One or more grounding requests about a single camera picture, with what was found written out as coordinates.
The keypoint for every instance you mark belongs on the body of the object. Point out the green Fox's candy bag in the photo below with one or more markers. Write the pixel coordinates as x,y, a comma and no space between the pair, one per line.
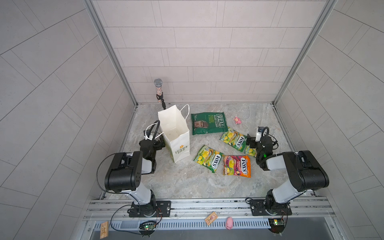
209,158
250,151
235,139

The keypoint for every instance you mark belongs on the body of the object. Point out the small pink toy on table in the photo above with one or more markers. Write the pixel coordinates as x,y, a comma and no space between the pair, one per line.
237,121

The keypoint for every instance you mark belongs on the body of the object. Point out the pink pig toy on rail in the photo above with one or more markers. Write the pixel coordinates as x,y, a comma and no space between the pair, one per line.
229,223

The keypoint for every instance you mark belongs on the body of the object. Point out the wooden mousetrap on rail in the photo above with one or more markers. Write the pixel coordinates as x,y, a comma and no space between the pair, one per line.
211,218

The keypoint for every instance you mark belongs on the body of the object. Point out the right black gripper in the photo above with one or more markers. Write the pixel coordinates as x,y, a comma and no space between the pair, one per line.
253,141

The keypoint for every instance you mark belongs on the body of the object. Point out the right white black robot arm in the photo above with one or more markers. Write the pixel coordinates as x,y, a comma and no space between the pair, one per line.
304,172

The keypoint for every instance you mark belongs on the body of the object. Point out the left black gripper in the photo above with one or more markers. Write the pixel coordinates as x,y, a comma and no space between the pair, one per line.
157,144

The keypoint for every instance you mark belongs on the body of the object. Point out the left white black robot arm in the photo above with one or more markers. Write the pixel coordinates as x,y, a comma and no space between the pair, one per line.
124,176

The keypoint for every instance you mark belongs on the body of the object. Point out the left green circuit board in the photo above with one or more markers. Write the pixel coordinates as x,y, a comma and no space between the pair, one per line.
147,228

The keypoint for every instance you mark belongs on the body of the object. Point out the silver microphone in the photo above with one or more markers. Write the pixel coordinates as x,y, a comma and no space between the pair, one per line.
158,83

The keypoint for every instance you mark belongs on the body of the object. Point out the dark green Real crisps bag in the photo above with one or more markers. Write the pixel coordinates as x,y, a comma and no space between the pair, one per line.
209,123

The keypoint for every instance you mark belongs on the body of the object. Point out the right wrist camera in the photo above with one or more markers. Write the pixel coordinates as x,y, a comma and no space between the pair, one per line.
261,133

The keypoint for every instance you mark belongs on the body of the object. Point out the right green circuit board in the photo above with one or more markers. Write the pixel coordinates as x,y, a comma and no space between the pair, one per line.
277,226

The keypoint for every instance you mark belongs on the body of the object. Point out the white illustrated paper bag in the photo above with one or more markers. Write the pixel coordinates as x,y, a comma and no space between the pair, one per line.
174,130

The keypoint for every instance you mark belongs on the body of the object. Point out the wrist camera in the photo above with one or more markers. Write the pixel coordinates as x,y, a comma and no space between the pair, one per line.
148,135
261,133

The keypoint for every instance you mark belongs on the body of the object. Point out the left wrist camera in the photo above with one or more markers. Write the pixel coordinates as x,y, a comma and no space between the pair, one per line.
148,135

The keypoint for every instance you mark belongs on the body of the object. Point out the wooden tag at left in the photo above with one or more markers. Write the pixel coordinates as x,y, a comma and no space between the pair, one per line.
104,230

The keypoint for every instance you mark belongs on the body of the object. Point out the green circuit board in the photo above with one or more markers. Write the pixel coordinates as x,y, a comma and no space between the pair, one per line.
277,226
147,228

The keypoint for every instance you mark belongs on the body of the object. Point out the orange Fox's candy bag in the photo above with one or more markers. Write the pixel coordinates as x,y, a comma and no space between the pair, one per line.
237,166

